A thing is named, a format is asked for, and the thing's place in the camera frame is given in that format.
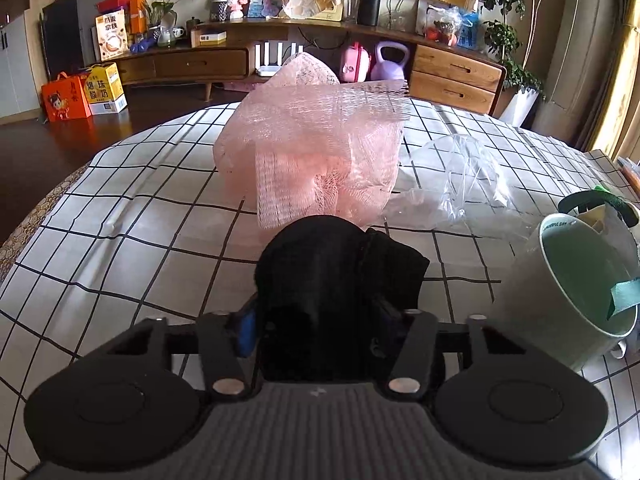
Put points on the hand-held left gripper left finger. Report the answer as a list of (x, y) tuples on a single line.
[(246, 330)]

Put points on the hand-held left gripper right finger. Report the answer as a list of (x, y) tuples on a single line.
[(389, 322)]

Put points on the black cloth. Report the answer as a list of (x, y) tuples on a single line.
[(330, 280)]

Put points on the white bucket with green inside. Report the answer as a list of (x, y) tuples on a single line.
[(540, 290)]

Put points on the clear plastic bag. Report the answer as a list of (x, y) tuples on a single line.
[(460, 185)]

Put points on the pink mesh net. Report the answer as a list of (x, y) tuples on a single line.
[(310, 145)]

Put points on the checked white tablecloth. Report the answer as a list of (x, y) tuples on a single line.
[(125, 220)]

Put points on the potted plant in white pot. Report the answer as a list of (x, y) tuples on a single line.
[(520, 105)]

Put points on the wooden TV cabinet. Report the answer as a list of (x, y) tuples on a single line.
[(450, 72)]

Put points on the purple kettlebell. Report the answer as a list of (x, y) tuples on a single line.
[(390, 65)]

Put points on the green rimmed container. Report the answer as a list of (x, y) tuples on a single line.
[(620, 205)]

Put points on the pink toy case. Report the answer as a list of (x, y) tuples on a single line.
[(355, 62)]

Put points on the white router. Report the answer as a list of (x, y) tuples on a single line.
[(270, 62)]

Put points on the yellow carton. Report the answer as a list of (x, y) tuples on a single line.
[(106, 87)]

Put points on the orange gift box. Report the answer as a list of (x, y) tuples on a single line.
[(65, 100)]

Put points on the small white box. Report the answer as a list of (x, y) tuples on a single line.
[(210, 38)]

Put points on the plastic bag of fruit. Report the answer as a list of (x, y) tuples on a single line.
[(442, 25)]

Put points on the blue plastic bag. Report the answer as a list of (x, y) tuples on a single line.
[(470, 30)]

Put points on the black speaker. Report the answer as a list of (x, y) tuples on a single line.
[(369, 8)]

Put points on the white and brown printed box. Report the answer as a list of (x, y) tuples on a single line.
[(111, 35)]

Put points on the yellow curtain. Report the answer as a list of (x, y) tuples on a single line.
[(622, 85)]

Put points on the black cabinet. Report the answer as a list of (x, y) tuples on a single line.
[(65, 35)]

